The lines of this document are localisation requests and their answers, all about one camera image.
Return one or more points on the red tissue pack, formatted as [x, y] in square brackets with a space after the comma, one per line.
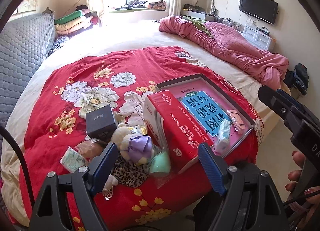
[174, 129]

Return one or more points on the small clear packet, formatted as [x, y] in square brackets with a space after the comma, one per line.
[223, 135]

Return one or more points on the grey shallow box tray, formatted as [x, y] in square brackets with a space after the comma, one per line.
[215, 103]

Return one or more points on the leopard print scrunchie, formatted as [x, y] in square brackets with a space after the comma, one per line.
[129, 174]

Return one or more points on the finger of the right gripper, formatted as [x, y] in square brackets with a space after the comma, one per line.
[278, 101]

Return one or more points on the vanity mirror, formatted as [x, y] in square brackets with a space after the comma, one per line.
[207, 6]

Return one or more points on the dark clothes on chair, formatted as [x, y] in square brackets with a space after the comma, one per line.
[298, 79]

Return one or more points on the small black box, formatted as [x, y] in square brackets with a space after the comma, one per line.
[101, 123]

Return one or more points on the yellow snack packet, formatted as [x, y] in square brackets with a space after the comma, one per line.
[141, 130]

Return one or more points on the dark patterned pillow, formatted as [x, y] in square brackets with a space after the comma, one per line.
[58, 43]

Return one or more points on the floral wall painting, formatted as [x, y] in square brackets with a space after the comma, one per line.
[26, 6]

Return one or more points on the wall mounted television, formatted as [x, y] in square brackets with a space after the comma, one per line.
[265, 10]

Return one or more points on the stack of folded blankets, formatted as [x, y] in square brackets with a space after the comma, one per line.
[82, 19]

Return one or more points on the white drawer cabinet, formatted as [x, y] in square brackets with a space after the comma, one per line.
[258, 39]

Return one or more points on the pink mask packet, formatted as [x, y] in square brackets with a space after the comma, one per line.
[237, 121]

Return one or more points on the green cloth on duvet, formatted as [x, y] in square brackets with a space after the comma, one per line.
[198, 23]

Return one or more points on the pink and blue book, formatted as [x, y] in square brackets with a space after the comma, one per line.
[207, 110]

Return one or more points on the right hand red nails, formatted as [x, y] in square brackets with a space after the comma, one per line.
[306, 212]

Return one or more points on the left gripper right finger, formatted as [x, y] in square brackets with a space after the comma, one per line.
[215, 168]

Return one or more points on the beige bed sheet mattress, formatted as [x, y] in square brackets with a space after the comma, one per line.
[150, 38]

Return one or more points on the green white tissue packet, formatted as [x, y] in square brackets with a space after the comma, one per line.
[72, 160]

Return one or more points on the pink quilted duvet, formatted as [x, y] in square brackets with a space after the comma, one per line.
[230, 46]

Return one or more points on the plush toy purple dress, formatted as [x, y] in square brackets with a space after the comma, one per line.
[133, 147]

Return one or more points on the grey quilted headboard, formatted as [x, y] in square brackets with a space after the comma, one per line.
[25, 44]

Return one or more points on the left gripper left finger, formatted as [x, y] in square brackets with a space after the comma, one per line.
[101, 167]

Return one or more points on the red floral blanket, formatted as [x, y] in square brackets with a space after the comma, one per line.
[122, 80]

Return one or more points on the clothes on window sill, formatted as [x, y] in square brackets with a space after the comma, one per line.
[135, 5]

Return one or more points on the mint green sponge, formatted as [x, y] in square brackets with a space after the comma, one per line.
[160, 165]

